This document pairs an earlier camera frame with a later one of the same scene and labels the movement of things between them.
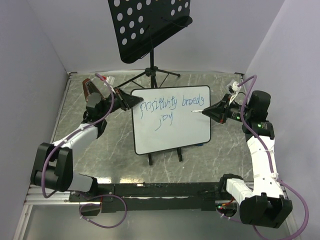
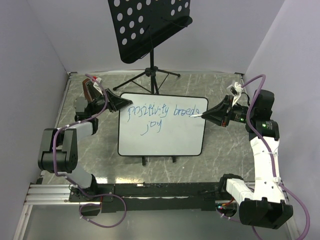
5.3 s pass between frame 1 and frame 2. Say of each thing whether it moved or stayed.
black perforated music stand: stayed
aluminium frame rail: stayed
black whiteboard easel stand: moved
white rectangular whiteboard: moved
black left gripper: moved
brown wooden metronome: stayed
